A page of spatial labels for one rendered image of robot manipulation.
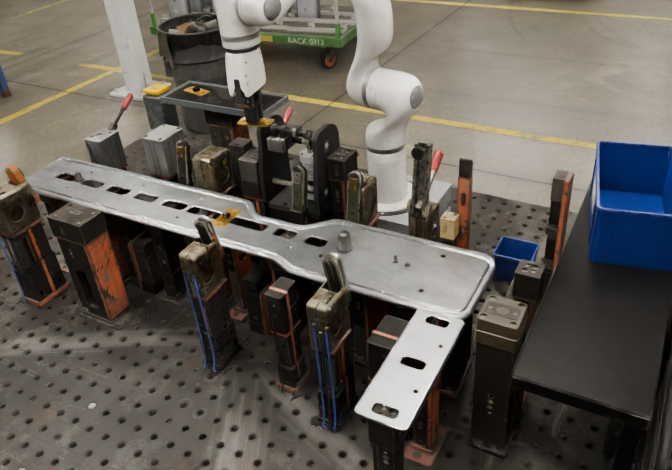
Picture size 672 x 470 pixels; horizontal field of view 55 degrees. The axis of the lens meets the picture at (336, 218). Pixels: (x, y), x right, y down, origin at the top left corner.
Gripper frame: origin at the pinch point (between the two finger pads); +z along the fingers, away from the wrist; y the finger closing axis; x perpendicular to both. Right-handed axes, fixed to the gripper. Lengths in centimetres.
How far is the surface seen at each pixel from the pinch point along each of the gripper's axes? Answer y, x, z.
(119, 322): 20, -42, 56
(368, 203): -7.8, 23.4, 26.3
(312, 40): -355, -144, 98
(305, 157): -12.0, 5.7, 17.3
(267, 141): -10.0, -3.4, 12.5
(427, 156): -3.2, 39.8, 9.5
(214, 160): -10.3, -20.8, 19.7
